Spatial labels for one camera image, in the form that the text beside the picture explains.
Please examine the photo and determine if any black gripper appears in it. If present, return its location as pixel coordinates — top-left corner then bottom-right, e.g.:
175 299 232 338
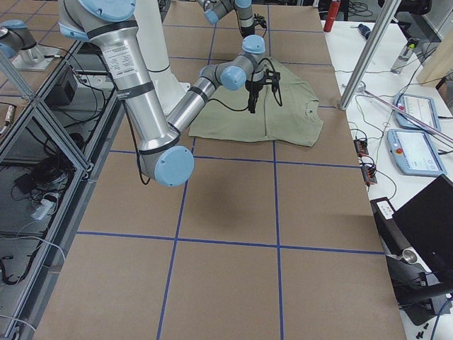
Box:
246 70 265 113

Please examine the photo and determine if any olive green long-sleeve shirt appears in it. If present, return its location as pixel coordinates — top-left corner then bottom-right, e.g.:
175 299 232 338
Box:
189 57 323 147

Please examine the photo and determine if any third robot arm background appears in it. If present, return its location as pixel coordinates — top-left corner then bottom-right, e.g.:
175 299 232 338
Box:
1 19 37 59

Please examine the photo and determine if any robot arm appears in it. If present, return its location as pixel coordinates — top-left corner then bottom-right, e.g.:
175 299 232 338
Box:
197 0 255 38
59 1 265 187

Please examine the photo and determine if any red bottle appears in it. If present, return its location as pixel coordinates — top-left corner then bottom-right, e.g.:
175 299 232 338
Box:
323 0 340 33

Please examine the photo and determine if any teach pendant far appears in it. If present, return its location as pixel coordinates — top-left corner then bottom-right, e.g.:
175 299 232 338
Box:
394 93 441 130

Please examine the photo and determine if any teach pendant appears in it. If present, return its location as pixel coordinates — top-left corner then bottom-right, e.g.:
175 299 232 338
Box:
386 129 447 177
394 93 441 130

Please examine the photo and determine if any teach pendant near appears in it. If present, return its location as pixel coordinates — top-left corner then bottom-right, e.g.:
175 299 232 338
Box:
386 129 447 177

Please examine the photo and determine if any black power adapter box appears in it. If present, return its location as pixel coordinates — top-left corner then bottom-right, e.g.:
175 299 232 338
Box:
45 69 78 106

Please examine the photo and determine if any black laptop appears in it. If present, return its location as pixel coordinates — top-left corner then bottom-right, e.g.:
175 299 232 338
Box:
393 174 452 281

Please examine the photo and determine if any white power strip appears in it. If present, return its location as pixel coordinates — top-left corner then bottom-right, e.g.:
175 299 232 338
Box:
30 197 57 220

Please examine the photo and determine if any black monitor stand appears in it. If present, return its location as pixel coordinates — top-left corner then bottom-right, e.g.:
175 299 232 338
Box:
370 197 452 326

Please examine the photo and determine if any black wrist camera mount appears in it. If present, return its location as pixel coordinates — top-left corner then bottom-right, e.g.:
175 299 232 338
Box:
263 69 280 91
253 13 267 29

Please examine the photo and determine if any black braided right cable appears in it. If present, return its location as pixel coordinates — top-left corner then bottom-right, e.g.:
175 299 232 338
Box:
207 58 284 111

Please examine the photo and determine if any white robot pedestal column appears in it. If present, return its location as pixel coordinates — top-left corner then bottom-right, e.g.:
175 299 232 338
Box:
134 0 189 116

